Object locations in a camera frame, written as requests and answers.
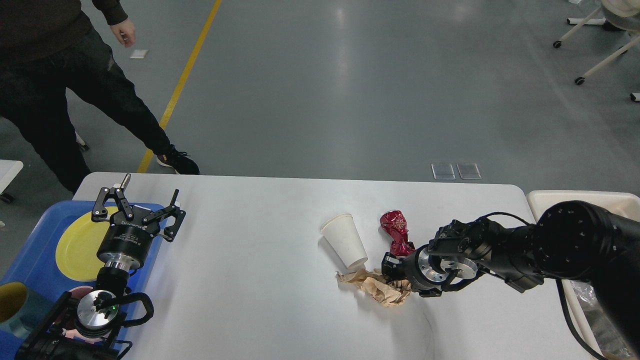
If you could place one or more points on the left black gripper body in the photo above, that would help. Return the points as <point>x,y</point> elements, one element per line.
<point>127,242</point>

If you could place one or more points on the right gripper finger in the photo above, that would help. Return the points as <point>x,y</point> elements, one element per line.
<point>392,267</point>

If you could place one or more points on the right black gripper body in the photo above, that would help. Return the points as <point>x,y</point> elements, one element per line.
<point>422,276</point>

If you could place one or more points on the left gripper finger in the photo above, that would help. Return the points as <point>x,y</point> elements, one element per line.
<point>116,193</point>
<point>152,222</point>

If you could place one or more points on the brown paper ball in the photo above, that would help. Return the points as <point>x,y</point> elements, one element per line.
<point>386,291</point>

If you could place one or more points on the yellow round plate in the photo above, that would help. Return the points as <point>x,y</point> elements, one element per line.
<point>76,252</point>

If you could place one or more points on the crushed red can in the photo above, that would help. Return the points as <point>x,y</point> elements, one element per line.
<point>394,224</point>

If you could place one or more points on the white paper cup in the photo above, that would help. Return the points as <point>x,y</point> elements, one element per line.
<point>342,235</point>

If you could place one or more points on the pink ribbed mug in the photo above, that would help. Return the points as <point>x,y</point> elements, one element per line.
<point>77,292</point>

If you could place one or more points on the dark teal mug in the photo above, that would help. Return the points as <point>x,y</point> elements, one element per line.
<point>21,309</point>

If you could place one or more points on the clear plastic wrap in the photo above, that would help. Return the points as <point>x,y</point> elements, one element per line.
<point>585,293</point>

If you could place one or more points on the aluminium foil sheet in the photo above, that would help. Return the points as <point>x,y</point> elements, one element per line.
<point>609,341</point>

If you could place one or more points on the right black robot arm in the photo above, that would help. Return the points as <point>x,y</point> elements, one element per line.
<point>572,240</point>

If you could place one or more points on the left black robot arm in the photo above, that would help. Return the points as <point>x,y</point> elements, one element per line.
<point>87,328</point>

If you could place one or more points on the grey chair at left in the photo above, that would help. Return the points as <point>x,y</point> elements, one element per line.
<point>82,144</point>

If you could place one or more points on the blue plastic tray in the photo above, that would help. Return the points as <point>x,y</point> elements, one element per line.
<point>36,267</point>

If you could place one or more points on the white side table corner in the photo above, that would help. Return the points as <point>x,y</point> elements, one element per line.
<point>9,169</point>

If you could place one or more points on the person in dark clothes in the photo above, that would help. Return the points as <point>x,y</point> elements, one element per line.
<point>49,47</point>

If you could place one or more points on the beige plastic bin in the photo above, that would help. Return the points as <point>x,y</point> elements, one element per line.
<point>623,204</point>

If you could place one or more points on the white rolling stand legs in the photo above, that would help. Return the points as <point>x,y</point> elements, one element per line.
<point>601,38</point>

